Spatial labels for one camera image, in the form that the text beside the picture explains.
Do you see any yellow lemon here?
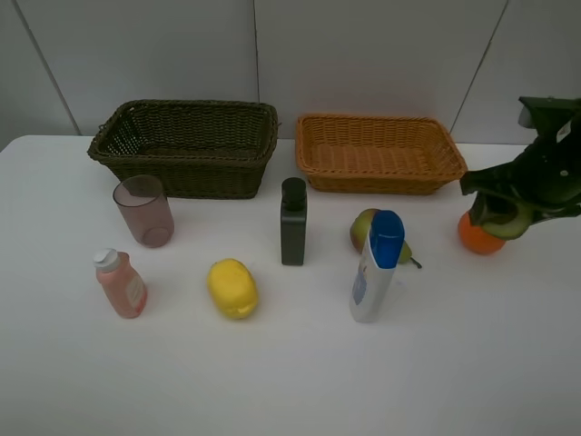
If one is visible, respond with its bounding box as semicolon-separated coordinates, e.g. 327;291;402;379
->
207;258;260;320

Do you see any white bottle blue cap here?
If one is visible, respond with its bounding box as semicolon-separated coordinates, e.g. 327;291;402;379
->
350;210;405;322

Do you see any translucent brown plastic cup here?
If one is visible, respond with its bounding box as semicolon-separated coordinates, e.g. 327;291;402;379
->
113;174;174;248

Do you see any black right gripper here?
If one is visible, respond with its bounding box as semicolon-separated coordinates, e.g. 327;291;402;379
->
460;96;580;223

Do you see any orange wicker basket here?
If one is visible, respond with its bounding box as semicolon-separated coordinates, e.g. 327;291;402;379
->
295;114;468;195

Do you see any green red pear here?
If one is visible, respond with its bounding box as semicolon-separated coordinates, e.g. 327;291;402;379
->
350;208;423;269

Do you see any black square pump bottle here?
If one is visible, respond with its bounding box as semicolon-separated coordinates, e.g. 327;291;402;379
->
280;177;308;266

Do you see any avocado half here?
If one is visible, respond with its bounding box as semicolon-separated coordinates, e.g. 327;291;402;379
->
468;193;534;241

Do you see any orange tangerine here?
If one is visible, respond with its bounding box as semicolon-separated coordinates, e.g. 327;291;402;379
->
458;213;506;255

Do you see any pink bottle white cap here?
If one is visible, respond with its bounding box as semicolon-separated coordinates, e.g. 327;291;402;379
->
93;248;148;319

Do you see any dark brown wicker basket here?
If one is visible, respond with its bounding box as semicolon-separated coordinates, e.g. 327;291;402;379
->
87;100;279;200

